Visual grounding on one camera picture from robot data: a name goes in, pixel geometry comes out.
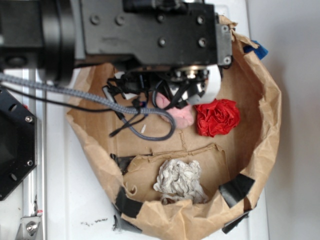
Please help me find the red crumpled paper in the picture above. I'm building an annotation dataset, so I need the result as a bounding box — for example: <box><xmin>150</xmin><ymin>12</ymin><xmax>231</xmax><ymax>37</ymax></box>
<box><xmin>194</xmin><ymin>99</ymin><xmax>241</xmax><ymax>138</ymax></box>

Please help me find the small paper scrap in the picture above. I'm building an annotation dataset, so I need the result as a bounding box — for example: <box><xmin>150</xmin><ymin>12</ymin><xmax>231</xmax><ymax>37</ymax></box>
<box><xmin>140</xmin><ymin>124</ymin><xmax>147</xmax><ymax>134</ymax></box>

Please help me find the brown paper bag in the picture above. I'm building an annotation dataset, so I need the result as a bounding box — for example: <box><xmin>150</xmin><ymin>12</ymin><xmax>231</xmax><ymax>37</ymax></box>
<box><xmin>66</xmin><ymin>16</ymin><xmax>281</xmax><ymax>240</ymax></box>

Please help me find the blue tape strip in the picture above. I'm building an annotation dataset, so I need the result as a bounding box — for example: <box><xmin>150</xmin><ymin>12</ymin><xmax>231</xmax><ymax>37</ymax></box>
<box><xmin>243</xmin><ymin>40</ymin><xmax>269</xmax><ymax>60</ymax></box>

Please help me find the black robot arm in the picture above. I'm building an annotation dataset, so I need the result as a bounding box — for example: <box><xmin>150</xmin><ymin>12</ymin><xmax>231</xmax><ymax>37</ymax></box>
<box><xmin>0</xmin><ymin>0</ymin><xmax>233</xmax><ymax>108</ymax></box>

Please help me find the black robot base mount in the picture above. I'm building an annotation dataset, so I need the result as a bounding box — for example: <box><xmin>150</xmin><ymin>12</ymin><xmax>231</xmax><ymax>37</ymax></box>
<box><xmin>0</xmin><ymin>87</ymin><xmax>35</xmax><ymax>201</ymax></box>

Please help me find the aluminium frame rail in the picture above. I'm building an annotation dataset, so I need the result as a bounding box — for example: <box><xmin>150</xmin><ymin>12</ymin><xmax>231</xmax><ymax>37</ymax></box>
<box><xmin>13</xmin><ymin>68</ymin><xmax>48</xmax><ymax>240</ymax></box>

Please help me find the white crumpled paper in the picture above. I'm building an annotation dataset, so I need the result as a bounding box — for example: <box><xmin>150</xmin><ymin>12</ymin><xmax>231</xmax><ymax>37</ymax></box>
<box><xmin>153</xmin><ymin>159</ymin><xmax>209</xmax><ymax>205</ymax></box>

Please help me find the black gripper body with white cover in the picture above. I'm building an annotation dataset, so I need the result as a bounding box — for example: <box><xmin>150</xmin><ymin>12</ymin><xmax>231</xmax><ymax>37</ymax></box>
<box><xmin>102</xmin><ymin>64</ymin><xmax>222</xmax><ymax>110</ymax></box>

